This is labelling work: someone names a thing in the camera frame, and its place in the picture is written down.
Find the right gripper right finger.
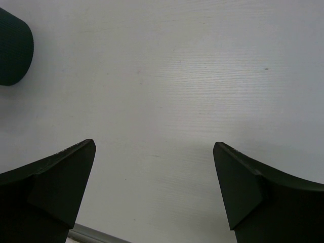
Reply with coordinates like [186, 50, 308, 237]
[213, 142, 323, 242]

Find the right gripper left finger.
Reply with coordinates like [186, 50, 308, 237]
[1, 139, 96, 242]

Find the dark teal plastic bin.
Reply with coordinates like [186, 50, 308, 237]
[1, 9, 34, 86]

